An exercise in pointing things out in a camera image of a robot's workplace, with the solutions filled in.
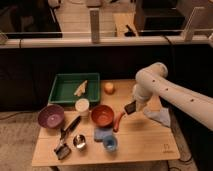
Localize red sausage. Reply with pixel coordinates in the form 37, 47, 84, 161
113, 112, 125, 132

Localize black eraser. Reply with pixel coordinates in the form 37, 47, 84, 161
124, 101, 136, 115

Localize green plastic tray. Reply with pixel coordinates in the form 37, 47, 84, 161
48, 73, 100, 106

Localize orange fruit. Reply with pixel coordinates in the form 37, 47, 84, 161
104, 82, 115, 94

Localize small metal cup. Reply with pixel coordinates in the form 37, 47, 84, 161
73, 134, 86, 150

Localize orange bowl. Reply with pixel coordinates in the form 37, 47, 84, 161
91, 105, 114, 127

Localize light blue cloth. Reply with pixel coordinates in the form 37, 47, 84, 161
143, 107, 171, 127

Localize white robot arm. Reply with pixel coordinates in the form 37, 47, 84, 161
133, 62, 213, 131

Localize white cup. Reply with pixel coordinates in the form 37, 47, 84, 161
75, 98, 89, 116

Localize blue sponge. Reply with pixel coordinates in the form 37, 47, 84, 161
94, 128, 113, 142

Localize blue cup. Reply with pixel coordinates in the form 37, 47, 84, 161
103, 135, 118, 152

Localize wooden table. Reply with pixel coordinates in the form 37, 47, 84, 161
31, 78, 181, 167

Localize beige wedge in tray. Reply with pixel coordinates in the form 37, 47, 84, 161
74, 80, 88, 97

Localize purple bowl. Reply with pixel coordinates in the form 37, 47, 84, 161
38, 104, 64, 129

